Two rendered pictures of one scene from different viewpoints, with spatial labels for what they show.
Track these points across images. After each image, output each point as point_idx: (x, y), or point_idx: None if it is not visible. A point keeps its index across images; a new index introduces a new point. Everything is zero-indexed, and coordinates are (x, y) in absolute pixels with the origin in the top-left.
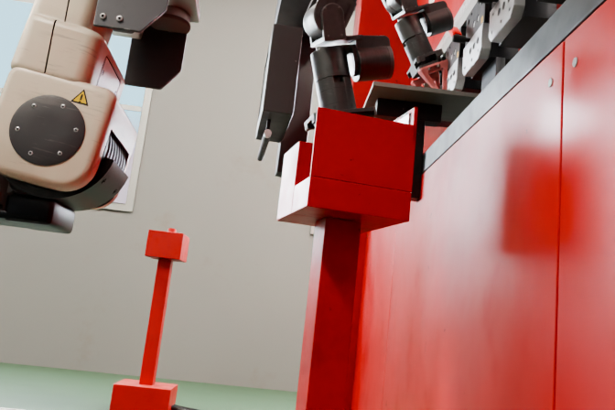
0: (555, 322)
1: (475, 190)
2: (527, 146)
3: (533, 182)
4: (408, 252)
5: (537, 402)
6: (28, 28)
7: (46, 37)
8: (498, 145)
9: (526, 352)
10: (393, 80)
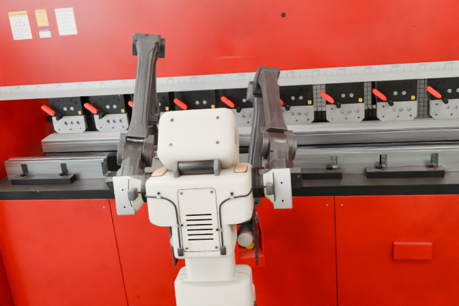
0: (335, 260)
1: (263, 221)
2: (311, 217)
3: (317, 227)
4: (155, 231)
5: (327, 276)
6: (249, 287)
7: (251, 284)
8: (285, 211)
9: (319, 267)
10: None
